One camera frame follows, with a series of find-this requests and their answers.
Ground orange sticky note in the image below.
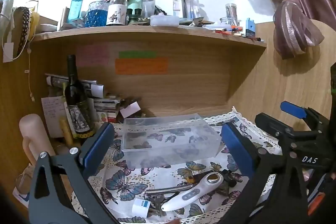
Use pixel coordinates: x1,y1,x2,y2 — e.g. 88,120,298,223
115,57,168,75

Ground bunch of metal keys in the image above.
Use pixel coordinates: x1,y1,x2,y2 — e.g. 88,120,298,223
144,183,195,217

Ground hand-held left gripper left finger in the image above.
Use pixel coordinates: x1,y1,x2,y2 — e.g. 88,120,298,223
28,122,124,224

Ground clear tube of pencils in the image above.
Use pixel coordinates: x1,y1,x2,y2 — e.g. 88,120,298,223
225,3,238,20

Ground patterned headband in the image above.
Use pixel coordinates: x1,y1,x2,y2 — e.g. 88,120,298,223
16,7,31,57

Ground beige cylinder object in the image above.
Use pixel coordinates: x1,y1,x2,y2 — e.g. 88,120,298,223
19,114,56,165

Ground pink sticky note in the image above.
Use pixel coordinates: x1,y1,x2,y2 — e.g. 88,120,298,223
76,44,109,67

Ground toothbrush blister pack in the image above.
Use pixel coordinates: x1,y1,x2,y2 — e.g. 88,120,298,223
184,0,198,18
172,0,188,18

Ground small pale pink box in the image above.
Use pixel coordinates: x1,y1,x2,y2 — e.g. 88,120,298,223
120,102,141,119

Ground mauve curtain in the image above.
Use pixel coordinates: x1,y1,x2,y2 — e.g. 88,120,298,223
224,0,336,60

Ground white hanging tag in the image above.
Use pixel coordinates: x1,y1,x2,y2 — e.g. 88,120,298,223
3,43,15,63

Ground glass jar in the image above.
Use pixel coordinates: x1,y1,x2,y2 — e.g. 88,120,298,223
220,16,238,26

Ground glass bottle with blue beads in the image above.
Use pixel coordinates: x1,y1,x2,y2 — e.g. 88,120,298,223
87,0,110,28

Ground white handwritten note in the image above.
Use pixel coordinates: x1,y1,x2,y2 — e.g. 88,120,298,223
41,96,66,138

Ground stack of books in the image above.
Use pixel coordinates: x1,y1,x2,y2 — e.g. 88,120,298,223
93,94,124,123

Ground lidded clear plastic container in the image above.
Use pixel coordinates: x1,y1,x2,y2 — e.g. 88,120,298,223
150,15,180,27

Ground butterfly print tablecloth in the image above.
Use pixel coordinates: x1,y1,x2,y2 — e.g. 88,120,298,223
71,106,282,224

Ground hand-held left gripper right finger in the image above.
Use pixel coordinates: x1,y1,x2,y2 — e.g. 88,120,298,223
217,122,308,224

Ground white handheld device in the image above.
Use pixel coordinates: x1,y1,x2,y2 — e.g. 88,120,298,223
161,171,224,212

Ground clear bottle with white label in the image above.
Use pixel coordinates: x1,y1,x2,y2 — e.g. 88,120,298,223
106,0,129,26

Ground wooden shelf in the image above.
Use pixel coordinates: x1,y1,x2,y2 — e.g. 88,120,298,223
30,25,268,50

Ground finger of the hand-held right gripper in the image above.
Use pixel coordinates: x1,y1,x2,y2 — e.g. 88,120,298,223
255,113,296,144
280,101,328,132

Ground dark wine bottle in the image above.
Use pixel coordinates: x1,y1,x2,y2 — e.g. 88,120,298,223
64,54,95,139

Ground rolled magazines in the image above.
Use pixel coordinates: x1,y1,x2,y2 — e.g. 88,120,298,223
45,73,104,99

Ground clear bottle with silver cap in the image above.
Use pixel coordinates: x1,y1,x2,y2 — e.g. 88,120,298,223
141,0,156,18

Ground green sticky note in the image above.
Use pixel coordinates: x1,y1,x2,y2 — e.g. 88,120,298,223
119,51,158,58

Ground clear plastic box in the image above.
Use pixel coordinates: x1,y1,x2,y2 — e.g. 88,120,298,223
121,113,222,169

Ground yellow stick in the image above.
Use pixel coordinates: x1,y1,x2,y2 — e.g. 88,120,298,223
59,119,74,147

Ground blue liquid bottle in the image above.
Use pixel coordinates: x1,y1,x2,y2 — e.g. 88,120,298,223
67,0,85,23

